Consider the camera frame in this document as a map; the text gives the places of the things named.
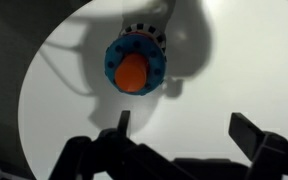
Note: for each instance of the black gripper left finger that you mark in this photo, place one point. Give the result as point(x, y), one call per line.
point(117, 156)

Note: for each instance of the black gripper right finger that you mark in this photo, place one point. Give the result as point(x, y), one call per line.
point(270, 153)

